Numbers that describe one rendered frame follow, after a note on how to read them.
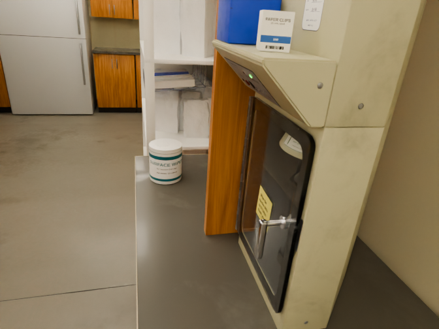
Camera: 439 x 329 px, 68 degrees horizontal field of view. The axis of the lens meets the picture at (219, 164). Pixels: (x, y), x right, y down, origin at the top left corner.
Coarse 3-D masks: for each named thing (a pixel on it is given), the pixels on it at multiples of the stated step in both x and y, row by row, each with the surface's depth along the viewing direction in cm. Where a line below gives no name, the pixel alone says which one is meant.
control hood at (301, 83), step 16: (224, 48) 62; (240, 48) 54; (256, 48) 56; (240, 64) 59; (256, 64) 46; (272, 64) 44; (288, 64) 44; (304, 64) 45; (320, 64) 46; (336, 64) 46; (272, 80) 45; (288, 80) 45; (304, 80) 46; (320, 80) 47; (272, 96) 56; (288, 96) 46; (304, 96) 47; (320, 96) 48; (288, 112) 55; (304, 112) 48; (320, 112) 49
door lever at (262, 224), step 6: (282, 216) 63; (258, 222) 62; (264, 222) 61; (270, 222) 62; (276, 222) 62; (282, 222) 62; (258, 228) 62; (264, 228) 62; (282, 228) 63; (258, 234) 62; (264, 234) 62; (258, 240) 63; (264, 240) 63; (258, 246) 63; (264, 246) 64; (258, 252) 64; (258, 258) 65
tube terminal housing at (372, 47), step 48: (288, 0) 60; (336, 0) 46; (384, 0) 44; (336, 48) 46; (384, 48) 47; (336, 96) 48; (384, 96) 50; (336, 144) 52; (336, 192) 56; (240, 240) 95; (336, 240) 61; (288, 288) 65; (336, 288) 67
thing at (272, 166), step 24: (264, 120) 71; (288, 120) 60; (264, 144) 71; (288, 144) 60; (312, 144) 52; (264, 168) 72; (288, 168) 60; (288, 192) 60; (240, 216) 90; (288, 216) 61; (288, 240) 61; (264, 264) 74; (288, 264) 62; (264, 288) 74
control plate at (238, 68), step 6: (228, 60) 68; (234, 66) 67; (240, 66) 60; (240, 72) 67; (246, 72) 60; (252, 72) 54; (246, 78) 66; (252, 78) 59; (246, 84) 74; (258, 84) 59; (258, 90) 65; (264, 90) 58; (264, 96) 64; (270, 96) 57; (276, 102) 57
